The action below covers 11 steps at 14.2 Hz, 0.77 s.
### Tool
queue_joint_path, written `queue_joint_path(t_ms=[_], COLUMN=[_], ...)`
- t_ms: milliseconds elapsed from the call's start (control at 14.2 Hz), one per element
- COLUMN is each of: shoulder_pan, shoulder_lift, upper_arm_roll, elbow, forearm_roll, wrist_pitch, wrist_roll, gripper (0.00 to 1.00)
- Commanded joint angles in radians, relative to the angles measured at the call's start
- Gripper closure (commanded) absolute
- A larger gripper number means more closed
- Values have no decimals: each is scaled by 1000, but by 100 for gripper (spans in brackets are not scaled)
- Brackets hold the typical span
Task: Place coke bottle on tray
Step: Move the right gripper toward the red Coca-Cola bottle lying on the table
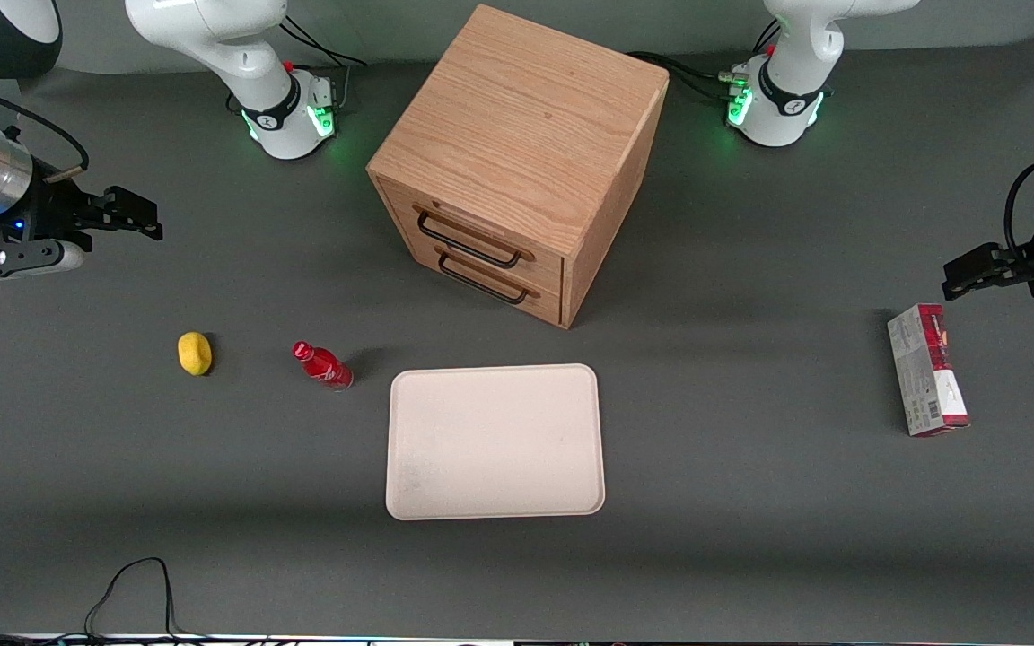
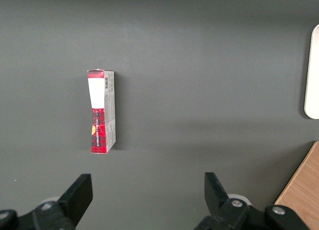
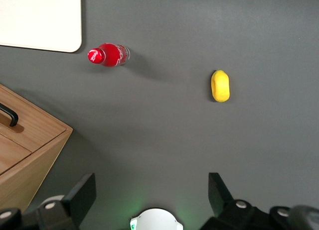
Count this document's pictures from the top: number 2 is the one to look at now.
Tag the red plaid cardboard box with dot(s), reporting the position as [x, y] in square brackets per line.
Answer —
[99, 133]

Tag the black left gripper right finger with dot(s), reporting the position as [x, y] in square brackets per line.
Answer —
[219, 205]

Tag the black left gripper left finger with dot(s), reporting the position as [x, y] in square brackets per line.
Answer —
[72, 202]

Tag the cream plastic tray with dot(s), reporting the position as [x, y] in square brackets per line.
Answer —
[313, 78]

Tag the wooden two-drawer cabinet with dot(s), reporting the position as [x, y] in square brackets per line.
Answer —
[304, 180]

